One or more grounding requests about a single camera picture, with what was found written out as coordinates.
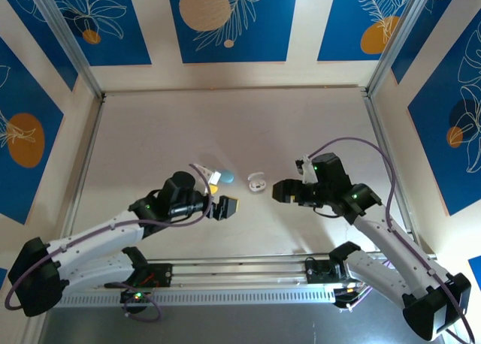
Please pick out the blue earbud charging case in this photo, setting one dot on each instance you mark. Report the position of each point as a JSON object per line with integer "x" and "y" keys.
{"x": 227, "y": 177}

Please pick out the white earbud charging case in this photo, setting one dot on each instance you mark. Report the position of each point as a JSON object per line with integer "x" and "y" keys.
{"x": 257, "y": 186}

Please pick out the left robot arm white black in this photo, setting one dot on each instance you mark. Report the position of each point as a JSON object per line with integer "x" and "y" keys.
{"x": 94, "y": 233}

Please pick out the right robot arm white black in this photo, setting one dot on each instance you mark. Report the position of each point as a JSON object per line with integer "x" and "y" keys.
{"x": 394, "y": 242}

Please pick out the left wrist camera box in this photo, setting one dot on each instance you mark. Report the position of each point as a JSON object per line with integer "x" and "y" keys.
{"x": 213, "y": 177}

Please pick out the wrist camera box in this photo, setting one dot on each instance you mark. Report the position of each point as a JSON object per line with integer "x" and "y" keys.
{"x": 308, "y": 171}
{"x": 213, "y": 177}

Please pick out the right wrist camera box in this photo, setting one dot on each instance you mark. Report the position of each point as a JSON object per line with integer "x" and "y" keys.
{"x": 308, "y": 171}

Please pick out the aluminium mounting rail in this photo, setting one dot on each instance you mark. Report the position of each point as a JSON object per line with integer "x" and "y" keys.
{"x": 244, "y": 272}

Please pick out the aluminium table side rail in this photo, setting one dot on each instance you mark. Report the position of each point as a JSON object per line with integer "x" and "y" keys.
{"x": 83, "y": 171}
{"x": 376, "y": 115}

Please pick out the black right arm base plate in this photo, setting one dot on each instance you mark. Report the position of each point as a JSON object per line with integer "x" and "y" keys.
{"x": 315, "y": 272}

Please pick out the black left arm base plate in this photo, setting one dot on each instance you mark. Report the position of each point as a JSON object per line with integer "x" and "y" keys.
{"x": 163, "y": 274}

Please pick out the aluminium frame post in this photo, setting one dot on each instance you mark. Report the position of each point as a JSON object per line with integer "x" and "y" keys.
{"x": 397, "y": 36}
{"x": 65, "y": 32}

